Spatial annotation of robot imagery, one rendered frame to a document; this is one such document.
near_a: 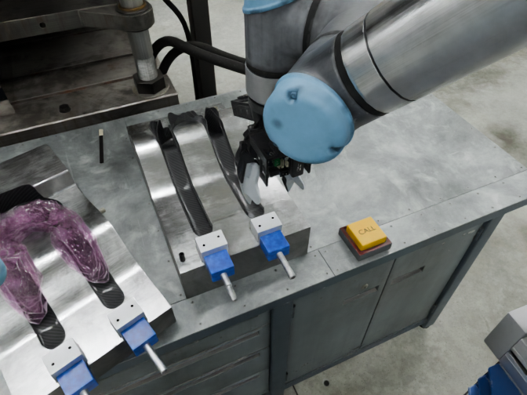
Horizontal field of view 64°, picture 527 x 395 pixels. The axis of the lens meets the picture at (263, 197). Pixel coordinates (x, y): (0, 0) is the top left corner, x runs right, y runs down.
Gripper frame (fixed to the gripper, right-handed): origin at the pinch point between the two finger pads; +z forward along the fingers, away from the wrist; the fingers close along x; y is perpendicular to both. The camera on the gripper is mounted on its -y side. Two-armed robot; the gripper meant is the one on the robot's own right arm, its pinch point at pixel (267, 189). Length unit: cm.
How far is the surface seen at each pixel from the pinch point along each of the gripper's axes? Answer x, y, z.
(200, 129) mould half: -3.0, -29.7, 7.6
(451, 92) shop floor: 185, -119, 101
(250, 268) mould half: -4.4, 2.1, 18.4
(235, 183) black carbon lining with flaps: -0.2, -15.8, 13.1
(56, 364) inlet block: -39.2, 9.5, 12.7
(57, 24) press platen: -26, -79, 0
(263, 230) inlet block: -1.3, 1.2, 9.2
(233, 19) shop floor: 95, -276, 101
